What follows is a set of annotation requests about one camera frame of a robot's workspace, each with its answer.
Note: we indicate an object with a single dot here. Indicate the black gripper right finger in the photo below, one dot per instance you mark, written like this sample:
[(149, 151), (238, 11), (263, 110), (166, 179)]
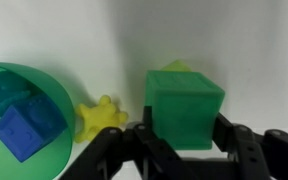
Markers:
[(260, 156)]

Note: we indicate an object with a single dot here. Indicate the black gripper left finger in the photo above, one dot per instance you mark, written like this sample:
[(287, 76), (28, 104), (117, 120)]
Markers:
[(150, 146)]

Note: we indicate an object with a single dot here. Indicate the lime green building block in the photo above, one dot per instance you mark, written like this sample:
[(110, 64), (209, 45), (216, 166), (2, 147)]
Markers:
[(177, 66)]

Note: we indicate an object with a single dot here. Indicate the blue building block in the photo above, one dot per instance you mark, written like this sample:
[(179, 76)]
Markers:
[(24, 130)]

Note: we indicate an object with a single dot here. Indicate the small yellow star toy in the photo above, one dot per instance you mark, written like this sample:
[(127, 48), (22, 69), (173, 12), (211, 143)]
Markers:
[(99, 117)]

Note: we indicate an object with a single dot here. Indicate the green translucent bowl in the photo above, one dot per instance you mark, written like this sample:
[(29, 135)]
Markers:
[(52, 86)]

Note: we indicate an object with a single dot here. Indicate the light blue toy figure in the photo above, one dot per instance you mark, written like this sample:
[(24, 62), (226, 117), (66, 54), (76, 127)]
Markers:
[(4, 87)]

